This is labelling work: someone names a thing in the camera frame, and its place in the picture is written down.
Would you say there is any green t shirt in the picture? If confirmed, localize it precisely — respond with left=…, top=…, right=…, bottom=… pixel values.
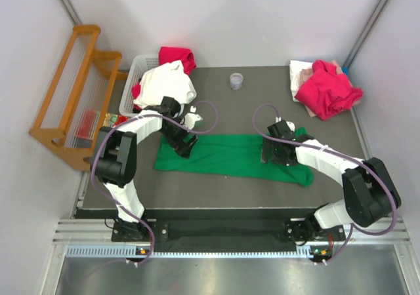
left=154, top=134, right=314, bottom=187

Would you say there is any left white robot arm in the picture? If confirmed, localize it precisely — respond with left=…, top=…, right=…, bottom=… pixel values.
left=91, top=96, right=203, bottom=242

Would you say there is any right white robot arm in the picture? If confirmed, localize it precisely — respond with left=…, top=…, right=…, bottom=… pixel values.
left=261, top=120, right=401, bottom=240

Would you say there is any blue item behind shirts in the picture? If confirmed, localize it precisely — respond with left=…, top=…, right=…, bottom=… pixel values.
left=342, top=67, right=349, bottom=77

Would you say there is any white t shirt in basket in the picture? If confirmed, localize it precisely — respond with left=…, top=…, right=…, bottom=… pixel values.
left=133, top=60, right=197, bottom=109

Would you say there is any colourful red box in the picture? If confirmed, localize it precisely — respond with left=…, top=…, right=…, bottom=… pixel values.
left=102, top=113, right=129, bottom=128

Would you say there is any jar of paper clips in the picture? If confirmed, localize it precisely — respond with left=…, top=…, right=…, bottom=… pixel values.
left=230, top=73, right=243, bottom=90

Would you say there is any crumpled red t shirt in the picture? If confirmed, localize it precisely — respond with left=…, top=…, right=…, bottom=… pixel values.
left=294, top=59, right=364, bottom=121

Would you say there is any white laundry basket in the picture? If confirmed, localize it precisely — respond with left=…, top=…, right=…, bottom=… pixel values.
left=118, top=53, right=185, bottom=119

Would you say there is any red t shirt in basket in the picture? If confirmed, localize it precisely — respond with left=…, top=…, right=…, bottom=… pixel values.
left=132, top=47, right=196, bottom=110

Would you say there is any folded pink t shirt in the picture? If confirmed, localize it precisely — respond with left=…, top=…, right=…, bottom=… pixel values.
left=297, top=59, right=354, bottom=118

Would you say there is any folded white t shirt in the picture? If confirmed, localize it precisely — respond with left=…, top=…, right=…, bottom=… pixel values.
left=289, top=60, right=313, bottom=102

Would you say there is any wooden rack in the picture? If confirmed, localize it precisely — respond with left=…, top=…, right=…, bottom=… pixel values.
left=29, top=24, right=128, bottom=171

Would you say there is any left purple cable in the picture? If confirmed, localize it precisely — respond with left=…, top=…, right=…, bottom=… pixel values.
left=90, top=100, right=219, bottom=265

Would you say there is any purple cable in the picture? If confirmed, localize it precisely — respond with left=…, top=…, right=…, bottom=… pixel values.
left=90, top=100, right=219, bottom=265
left=251, top=103, right=398, bottom=265

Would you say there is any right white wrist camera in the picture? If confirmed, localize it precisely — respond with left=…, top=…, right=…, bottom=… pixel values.
left=276, top=117, right=295, bottom=132

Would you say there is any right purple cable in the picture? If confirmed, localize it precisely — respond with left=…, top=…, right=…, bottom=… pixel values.
left=251, top=103, right=398, bottom=265

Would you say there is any slotted cable duct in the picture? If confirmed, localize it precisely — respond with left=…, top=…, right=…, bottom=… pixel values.
left=66, top=245, right=329, bottom=259

